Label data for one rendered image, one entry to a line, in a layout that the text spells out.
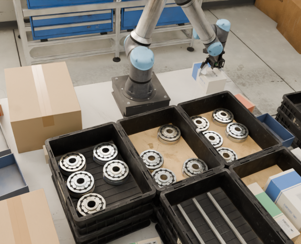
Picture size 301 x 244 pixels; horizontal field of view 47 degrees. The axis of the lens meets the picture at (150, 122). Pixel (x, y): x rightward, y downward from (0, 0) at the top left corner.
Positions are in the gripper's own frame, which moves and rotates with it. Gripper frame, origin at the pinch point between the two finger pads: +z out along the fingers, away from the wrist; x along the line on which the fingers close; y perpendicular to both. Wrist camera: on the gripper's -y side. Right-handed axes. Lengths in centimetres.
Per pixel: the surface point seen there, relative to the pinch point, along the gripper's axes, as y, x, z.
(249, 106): 34.0, 6.6, -1.5
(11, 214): 68, -117, -10
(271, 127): 46.9, 14.0, 4.5
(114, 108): 7, -61, 7
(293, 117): 28, 53, 24
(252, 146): 64, -14, -7
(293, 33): -122, 191, 63
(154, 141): 48, -55, -7
